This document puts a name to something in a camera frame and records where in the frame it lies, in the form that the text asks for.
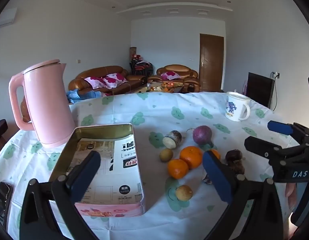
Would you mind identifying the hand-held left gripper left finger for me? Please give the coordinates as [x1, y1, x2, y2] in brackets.
[20, 151, 102, 240]

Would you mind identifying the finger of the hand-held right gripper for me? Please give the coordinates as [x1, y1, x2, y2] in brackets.
[267, 120, 309, 143]
[244, 136, 309, 167]

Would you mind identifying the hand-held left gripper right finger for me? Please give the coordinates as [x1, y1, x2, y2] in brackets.
[202, 150, 292, 240]

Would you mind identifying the large orange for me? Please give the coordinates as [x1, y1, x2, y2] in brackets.
[180, 146, 203, 170]

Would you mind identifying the small yellow round fruit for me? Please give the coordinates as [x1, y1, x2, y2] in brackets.
[175, 185, 193, 202]

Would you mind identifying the pink metal tin box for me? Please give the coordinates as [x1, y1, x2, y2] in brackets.
[48, 123, 146, 217]

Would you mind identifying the medium orange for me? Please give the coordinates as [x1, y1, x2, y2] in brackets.
[167, 159, 189, 180]

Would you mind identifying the purple radish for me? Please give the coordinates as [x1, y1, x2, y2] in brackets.
[186, 125, 214, 148]

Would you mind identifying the small brown round fruit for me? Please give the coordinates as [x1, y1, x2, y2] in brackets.
[159, 148, 173, 163]

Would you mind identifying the cut yam piece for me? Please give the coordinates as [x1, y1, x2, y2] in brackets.
[162, 130, 182, 149]

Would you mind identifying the person's right hand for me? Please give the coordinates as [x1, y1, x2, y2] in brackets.
[285, 182, 299, 212]

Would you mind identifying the printed paper sheet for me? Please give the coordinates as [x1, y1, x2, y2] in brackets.
[67, 137, 143, 203]

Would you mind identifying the black television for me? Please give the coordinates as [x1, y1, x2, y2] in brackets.
[246, 72, 275, 109]

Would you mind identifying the white mug with blue print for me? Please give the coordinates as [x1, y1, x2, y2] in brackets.
[225, 91, 251, 122]

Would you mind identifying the blue cloth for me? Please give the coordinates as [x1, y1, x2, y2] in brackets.
[67, 89, 102, 103]

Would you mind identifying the pink electric kettle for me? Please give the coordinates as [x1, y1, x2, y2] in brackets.
[8, 59, 76, 148]

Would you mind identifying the black smartphone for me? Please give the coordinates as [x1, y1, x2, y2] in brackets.
[0, 182, 14, 224]

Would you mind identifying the white tablecloth with green clouds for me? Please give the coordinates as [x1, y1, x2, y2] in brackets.
[0, 91, 309, 240]

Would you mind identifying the orange-brown wooden chair back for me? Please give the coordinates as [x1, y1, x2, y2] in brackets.
[21, 96, 32, 123]

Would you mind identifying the brown wooden door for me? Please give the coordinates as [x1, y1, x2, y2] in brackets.
[199, 33, 224, 92]

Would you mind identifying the pink flowered pillow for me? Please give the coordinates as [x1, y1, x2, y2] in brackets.
[103, 73, 128, 88]
[85, 76, 106, 89]
[161, 71, 181, 80]

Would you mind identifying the dark wooden chair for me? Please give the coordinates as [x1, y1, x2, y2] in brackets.
[0, 119, 8, 155]

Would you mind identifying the wooden coffee table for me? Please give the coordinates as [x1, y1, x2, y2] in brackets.
[130, 81, 192, 94]

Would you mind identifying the brown leather sofa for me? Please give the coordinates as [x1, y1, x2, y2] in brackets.
[68, 66, 147, 98]

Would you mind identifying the brown leather armchair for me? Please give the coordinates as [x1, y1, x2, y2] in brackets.
[148, 64, 200, 93]

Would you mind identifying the stack of dark chairs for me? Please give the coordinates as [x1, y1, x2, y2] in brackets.
[130, 57, 154, 77]

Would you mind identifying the white air conditioner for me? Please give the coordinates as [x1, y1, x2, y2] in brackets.
[0, 7, 17, 29]

